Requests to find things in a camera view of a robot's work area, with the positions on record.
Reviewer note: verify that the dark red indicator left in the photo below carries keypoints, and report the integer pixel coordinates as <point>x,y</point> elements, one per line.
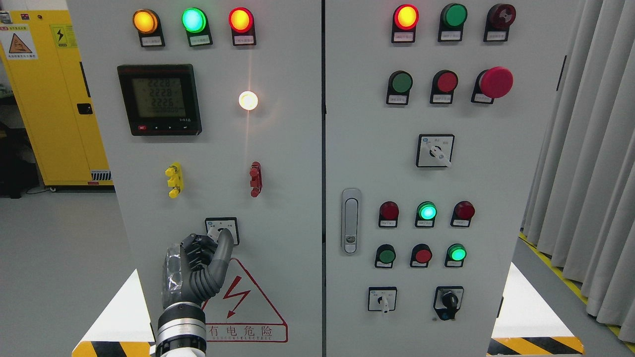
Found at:
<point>388,215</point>

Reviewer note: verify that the green push button lower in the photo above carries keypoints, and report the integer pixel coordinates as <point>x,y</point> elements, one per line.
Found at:
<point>385,256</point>

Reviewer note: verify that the green push button upper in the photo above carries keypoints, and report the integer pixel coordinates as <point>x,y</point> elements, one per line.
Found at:
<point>398,88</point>

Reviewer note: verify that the red electric danger sticker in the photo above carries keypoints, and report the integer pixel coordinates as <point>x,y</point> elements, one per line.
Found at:
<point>241,312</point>

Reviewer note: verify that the yellow safety storage cabinet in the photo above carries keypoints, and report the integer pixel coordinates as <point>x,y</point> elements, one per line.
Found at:
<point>44,66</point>

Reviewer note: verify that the dark red indicator right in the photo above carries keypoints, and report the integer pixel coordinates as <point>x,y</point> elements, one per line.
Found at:
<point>462,215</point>

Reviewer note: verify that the black digital power meter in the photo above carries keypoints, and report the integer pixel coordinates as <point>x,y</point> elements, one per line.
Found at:
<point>160,99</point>

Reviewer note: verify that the green unlit indicator top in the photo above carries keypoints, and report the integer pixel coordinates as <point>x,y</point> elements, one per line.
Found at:
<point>452,19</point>

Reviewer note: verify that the white rotary switch lower right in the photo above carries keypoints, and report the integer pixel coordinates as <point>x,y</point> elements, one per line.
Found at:
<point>382,299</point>

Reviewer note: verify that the white rotary switch door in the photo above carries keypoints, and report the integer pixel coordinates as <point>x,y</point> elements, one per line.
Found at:
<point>214,226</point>

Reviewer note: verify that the dark red indicator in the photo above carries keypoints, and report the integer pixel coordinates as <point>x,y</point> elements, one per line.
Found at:
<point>388,215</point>
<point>462,215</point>

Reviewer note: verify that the red lit indicator door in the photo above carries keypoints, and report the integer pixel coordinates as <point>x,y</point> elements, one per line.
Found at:
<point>404,23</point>
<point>241,21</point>

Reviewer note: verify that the white rotary switch upper right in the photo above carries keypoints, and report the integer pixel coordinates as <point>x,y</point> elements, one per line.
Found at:
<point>434,151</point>

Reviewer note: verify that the red emergency stop button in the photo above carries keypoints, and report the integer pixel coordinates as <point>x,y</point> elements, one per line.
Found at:
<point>492,84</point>

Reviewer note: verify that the grey curtain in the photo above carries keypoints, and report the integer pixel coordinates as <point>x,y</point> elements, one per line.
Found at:
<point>581,209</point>

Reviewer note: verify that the silver door lock handle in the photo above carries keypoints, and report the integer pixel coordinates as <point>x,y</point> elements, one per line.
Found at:
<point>350,200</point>

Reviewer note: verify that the silver black robot forearm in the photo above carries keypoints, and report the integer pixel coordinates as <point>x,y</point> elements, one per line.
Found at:
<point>182,332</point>

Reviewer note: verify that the grey electrical control cabinet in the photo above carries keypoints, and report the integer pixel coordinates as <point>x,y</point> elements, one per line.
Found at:
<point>320,69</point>

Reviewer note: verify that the yellow terminal connector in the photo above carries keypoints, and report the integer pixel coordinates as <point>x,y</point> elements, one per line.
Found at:
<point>175,179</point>

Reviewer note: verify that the green lit indicator middle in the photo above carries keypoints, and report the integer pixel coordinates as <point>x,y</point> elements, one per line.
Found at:
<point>425,215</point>

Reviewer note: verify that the red push button upper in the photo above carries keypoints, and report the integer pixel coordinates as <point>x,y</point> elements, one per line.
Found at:
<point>442,89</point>

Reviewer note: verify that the small clear lamp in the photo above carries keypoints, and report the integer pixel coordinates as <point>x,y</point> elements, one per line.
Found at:
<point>248,100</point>

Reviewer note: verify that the red terminal connector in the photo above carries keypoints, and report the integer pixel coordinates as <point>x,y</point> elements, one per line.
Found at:
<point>256,179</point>

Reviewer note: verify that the white rotary switch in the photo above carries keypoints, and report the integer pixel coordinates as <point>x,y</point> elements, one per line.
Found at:
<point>382,299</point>
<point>434,151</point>

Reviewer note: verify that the green lit push button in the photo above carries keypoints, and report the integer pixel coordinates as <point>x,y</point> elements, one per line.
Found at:
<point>455,256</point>

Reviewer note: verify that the red push button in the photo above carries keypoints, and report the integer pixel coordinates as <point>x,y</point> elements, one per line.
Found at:
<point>442,89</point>
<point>421,255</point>

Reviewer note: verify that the red lit indicator right door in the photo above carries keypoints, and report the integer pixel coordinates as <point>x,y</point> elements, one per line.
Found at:
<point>404,23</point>

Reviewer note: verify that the dark red buzzer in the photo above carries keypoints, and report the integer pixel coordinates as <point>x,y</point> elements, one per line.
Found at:
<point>499,19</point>

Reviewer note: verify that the red push button lower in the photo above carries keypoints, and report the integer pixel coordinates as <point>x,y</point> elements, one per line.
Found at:
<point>421,255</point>

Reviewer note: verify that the black selector key switch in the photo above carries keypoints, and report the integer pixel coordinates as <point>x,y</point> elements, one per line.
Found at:
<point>448,301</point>

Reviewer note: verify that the red lit indicator left door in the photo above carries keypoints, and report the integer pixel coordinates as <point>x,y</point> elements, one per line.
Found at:
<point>241,21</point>

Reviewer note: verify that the green lit indicator light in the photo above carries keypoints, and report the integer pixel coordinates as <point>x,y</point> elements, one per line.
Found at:
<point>195,23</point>

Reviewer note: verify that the amber indicator light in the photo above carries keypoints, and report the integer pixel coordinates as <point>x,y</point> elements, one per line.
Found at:
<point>148,27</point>

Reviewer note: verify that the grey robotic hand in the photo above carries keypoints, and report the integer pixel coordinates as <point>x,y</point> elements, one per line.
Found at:
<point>195,268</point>

